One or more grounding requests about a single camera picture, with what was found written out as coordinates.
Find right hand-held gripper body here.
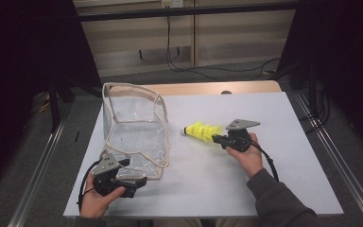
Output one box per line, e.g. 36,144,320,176
224,118,261,153

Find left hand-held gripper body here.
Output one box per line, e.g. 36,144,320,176
90,152,137,199

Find clear plastic bag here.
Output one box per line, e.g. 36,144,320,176
100,82,171,182

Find person's right hand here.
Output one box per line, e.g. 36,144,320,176
226,131,265,180

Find person's left hand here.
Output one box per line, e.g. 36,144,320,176
78,174,127,220

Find white board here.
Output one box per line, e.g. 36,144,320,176
62,91,344,219

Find black metal stand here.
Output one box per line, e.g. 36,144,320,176
47,75,77,132

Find dark curtain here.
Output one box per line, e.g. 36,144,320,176
277,0,363,157
0,0,102,193

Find black horizontal bar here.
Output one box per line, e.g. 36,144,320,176
75,2,301,23

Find white power outlet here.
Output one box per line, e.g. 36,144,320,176
161,0,184,9

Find left hand-held gripper black cable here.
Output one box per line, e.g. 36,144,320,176
77,160,103,213

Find hand-held gripper black cable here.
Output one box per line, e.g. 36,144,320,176
77,160,103,213
249,138,280,183

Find right hand-held gripper black cable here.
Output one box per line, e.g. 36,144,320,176
249,138,280,183

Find metal floor rail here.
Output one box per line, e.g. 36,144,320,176
294,91,363,227
8,119,67,227

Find black floor cables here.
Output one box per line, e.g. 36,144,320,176
298,79,331,135

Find black wall cable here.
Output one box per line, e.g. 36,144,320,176
165,15,282,81

